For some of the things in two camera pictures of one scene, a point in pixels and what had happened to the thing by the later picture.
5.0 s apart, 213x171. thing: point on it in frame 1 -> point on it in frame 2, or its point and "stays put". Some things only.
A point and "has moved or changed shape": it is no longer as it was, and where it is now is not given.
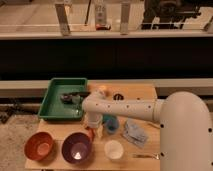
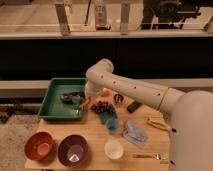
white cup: x=114 y=149 stays put
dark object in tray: x=72 y=97 stays put
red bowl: x=38 y=145 stays put
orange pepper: x=91 y=132 has moved or changed shape
